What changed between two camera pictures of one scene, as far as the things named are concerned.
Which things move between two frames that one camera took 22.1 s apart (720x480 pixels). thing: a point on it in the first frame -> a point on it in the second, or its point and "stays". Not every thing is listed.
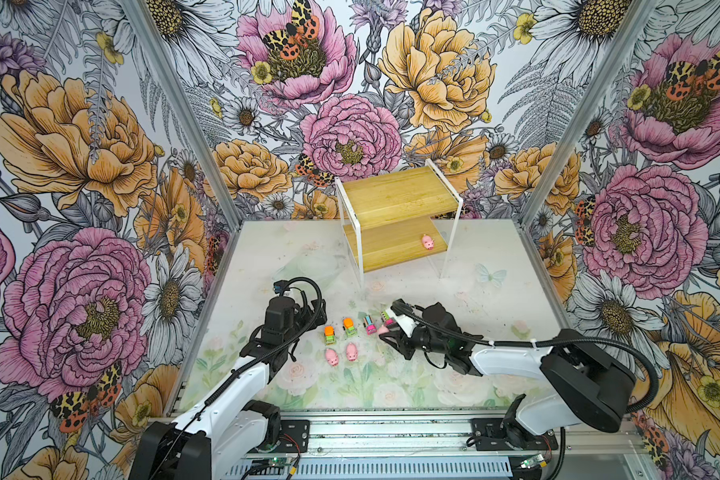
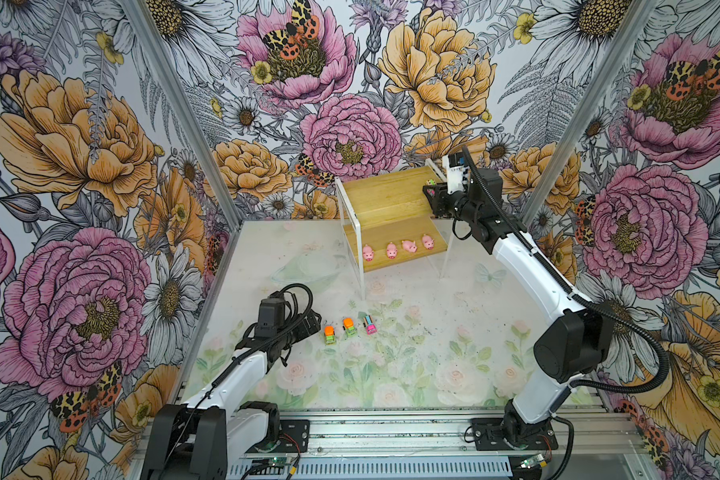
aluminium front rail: x=440 y=436 stays
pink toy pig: x=428 y=242 stays
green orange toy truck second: x=349 y=326 stays
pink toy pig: x=351 y=352 -> x=391 y=250
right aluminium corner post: x=588 y=110 stays
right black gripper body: x=424 y=340 -> x=456 y=203
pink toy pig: x=331 y=357 -> x=368 y=253
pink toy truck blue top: x=370 y=326 stays
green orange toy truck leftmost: x=329 y=335 stays
